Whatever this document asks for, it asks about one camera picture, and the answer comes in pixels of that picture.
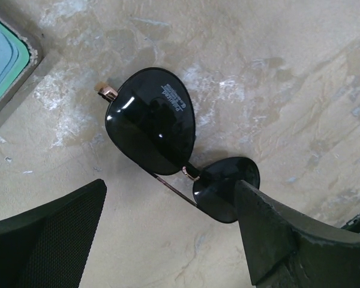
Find aviator sunglasses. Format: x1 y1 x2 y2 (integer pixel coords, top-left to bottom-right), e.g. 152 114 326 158
95 67 260 224

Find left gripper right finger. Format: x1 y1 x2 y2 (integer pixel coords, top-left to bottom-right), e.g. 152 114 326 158
235 181 360 287

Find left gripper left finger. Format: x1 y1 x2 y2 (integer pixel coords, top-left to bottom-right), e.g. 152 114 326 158
0 179 107 287

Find green lined glasses case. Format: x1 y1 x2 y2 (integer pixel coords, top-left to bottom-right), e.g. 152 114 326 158
0 9 43 111

